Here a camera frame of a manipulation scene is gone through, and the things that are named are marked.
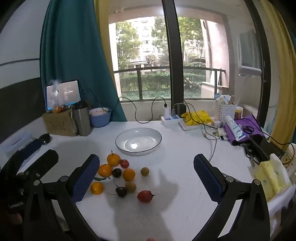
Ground white paper stack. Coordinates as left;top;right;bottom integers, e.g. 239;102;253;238
178;120;220;131

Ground white power strip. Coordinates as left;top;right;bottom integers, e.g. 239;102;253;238
161;115;185;126

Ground orange with short stem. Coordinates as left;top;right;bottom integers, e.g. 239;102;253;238
107;151;121;167

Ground cardboard box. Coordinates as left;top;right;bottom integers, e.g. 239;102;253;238
42;108;77;137

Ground narrow yellow curtain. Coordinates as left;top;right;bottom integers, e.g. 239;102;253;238
95;0;116;98

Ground black scissors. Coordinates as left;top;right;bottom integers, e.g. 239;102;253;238
242;125;257;135

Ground black charger cable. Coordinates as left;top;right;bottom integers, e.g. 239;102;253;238
185;102;293;146

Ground long black cable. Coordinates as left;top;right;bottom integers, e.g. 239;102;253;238
80;88;167;124

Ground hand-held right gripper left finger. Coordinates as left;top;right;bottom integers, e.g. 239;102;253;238
23;153;102;241

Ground small cards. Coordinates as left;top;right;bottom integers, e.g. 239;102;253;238
215;127;229;141

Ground white spray bottle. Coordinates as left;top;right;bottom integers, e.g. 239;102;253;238
225;115;247;141

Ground blue bowl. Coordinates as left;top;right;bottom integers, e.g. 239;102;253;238
89;108;112;128

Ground black charger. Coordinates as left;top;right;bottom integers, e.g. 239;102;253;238
174;103;187;116

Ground yellow printed cup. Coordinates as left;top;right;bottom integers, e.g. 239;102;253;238
283;142;296;172

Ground black device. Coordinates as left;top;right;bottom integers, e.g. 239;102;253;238
245;134;285;163

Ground white flat box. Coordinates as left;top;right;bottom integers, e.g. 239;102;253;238
5;132;33;158

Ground clear plastic bag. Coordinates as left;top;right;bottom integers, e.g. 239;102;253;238
50;79;72;114

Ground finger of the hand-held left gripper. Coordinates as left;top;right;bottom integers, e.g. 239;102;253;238
3;138;40;168
14;149;59;184

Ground teal curtain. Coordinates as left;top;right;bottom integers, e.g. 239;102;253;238
40;0;127;122

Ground balcony railing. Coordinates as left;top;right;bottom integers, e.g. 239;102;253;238
113;66;226;101

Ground red tomato with calyx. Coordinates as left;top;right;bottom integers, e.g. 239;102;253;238
137;190;155;203

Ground large orange with leaf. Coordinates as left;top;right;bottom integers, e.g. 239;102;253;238
94;164;113;181

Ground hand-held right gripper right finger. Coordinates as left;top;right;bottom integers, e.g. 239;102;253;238
193;153;271;241

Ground grey cable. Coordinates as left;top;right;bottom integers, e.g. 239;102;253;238
202;128;219;161

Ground steel thermos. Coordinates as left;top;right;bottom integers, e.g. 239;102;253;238
72;101;92;137

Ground purple pouch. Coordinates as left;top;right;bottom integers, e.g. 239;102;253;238
224;115;265;146

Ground air conditioner unit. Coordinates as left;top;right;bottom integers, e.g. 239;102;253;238
236;29;263;76

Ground white inner bowl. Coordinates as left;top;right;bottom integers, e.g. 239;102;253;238
90;108;109;116

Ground packets in basket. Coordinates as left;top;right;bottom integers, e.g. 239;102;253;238
215;94;235;105

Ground black window frame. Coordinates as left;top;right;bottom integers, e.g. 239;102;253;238
245;0;271;135

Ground yellow sponge pack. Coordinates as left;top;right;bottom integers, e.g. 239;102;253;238
253;153;290;202

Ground black window post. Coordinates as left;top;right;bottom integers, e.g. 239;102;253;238
162;0;185;109

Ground tablet screen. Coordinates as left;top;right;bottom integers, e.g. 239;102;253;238
45;79;82;112

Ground white plate with dark rim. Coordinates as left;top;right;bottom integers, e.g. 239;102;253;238
115;127;162;156

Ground white plastic basket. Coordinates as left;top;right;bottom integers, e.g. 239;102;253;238
215;100;237;123

